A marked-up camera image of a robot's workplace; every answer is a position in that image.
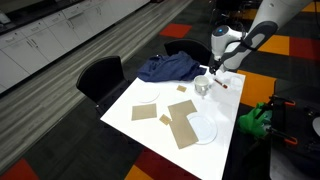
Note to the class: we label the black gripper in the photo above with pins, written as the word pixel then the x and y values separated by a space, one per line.
pixel 216 65

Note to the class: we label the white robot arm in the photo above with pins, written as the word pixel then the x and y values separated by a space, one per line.
pixel 253 33

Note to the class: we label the white mug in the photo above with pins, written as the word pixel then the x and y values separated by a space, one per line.
pixel 202 86

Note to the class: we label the black chair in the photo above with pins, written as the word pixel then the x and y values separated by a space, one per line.
pixel 190 50
pixel 100 80

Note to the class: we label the small cardboard piece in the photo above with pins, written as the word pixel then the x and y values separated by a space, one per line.
pixel 181 88
pixel 165 119

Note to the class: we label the blue cloth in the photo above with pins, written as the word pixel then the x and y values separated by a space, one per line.
pixel 170 68

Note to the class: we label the white plate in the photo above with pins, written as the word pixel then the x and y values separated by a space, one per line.
pixel 148 94
pixel 206 130

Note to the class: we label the dark background chair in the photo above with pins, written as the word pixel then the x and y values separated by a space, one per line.
pixel 230 10

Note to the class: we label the long large cardboard piece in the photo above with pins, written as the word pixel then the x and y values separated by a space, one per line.
pixel 183 131

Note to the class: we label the medium square cardboard piece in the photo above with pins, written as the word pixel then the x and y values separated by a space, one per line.
pixel 144 111

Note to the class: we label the black robot mounting stand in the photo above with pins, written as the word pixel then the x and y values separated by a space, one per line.
pixel 300 153

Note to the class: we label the white cabinet row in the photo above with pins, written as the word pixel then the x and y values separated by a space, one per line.
pixel 50 36

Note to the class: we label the white countertop appliance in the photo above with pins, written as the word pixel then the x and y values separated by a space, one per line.
pixel 4 18

